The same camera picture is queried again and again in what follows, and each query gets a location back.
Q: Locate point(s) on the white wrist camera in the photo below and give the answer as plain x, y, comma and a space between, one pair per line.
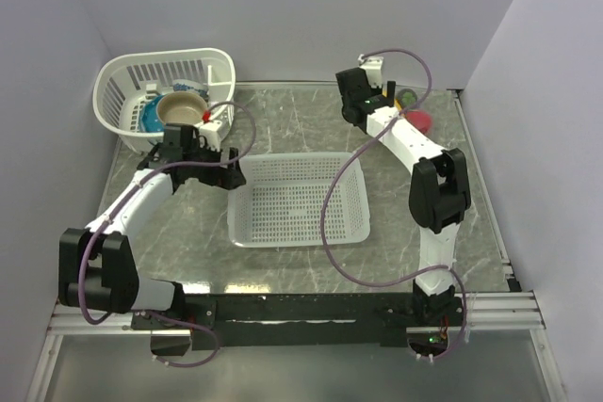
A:
214, 128
373, 67

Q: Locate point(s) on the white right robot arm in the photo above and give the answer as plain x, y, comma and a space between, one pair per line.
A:
439, 193

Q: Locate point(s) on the white slotted dish basket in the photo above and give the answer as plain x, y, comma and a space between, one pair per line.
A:
129, 87

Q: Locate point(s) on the blue patterned white dish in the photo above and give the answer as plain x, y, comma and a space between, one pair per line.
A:
190, 86

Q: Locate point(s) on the white perforated tray basket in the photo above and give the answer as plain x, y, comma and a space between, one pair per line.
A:
280, 205

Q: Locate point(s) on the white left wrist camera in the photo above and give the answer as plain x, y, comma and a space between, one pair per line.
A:
214, 128

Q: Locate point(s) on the yellow fake banana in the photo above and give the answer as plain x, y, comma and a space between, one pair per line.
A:
391, 92

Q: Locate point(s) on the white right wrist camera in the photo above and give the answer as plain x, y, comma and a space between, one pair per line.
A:
373, 67

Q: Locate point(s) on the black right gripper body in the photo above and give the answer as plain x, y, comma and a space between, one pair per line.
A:
391, 87

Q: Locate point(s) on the blue plate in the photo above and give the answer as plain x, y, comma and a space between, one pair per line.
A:
149, 121

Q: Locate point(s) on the aluminium frame rail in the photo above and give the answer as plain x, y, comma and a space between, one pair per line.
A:
486, 312

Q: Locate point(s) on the clear zip top bag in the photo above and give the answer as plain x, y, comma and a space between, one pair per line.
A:
419, 118

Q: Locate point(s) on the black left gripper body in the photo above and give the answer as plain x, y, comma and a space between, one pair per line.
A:
206, 174

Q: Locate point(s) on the red fake apple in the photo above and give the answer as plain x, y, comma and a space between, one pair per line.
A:
421, 120

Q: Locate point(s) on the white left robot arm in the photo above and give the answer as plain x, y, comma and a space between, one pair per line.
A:
96, 267

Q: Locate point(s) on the beige bowl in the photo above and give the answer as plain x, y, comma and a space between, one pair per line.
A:
181, 107

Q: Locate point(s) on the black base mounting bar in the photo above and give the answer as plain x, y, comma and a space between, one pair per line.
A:
237, 320

